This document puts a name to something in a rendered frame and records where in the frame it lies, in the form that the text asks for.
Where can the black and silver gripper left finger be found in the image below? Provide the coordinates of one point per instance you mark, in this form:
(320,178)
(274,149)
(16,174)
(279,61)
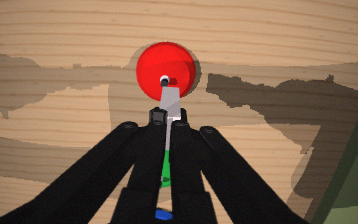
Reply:
(78,193)

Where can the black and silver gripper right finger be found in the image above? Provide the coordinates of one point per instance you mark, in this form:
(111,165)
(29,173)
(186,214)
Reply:
(244,195)

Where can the green dome bell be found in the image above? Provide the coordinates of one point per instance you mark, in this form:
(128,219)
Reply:
(165,179)

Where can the blue dome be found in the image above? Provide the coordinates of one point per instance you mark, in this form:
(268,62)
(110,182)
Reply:
(163,214)

